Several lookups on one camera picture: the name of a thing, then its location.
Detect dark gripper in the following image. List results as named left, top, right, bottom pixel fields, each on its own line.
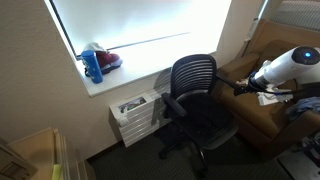
left=233, top=79, right=258, bottom=98

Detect brown upholstered couch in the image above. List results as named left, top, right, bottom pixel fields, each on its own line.
left=213, top=18, right=320, bottom=158

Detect black mesh office chair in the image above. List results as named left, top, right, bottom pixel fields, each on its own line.
left=157, top=53, right=241, bottom=178

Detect white crumpled cloth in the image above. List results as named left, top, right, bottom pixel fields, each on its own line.
left=236, top=77, right=294, bottom=107

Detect blue crumpled garment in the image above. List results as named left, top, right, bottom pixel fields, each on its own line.
left=285, top=96, right=320, bottom=122

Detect white window blind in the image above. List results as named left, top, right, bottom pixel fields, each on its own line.
left=269, top=0, right=320, bottom=33

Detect dark glass side table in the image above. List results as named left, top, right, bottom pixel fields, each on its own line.
left=277, top=148, right=320, bottom=180

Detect thin dark window bar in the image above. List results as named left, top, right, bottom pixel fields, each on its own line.
left=105, top=31, right=193, bottom=52

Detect white drawer unit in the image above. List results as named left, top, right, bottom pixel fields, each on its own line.
left=108, top=75, right=173, bottom=148

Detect colourful sticker on heater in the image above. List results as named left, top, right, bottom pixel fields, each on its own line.
left=117, top=96, right=148, bottom=114

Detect red sneaker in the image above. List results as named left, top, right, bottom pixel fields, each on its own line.
left=95, top=50, right=124, bottom=76

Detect blue water bottle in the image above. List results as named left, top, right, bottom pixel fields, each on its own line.
left=80, top=49, right=104, bottom=85

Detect white cloth behind sneaker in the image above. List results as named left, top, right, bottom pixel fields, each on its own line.
left=82, top=42, right=108, bottom=54

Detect yellow paper slip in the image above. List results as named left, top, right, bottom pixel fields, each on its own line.
left=51, top=163, right=63, bottom=180

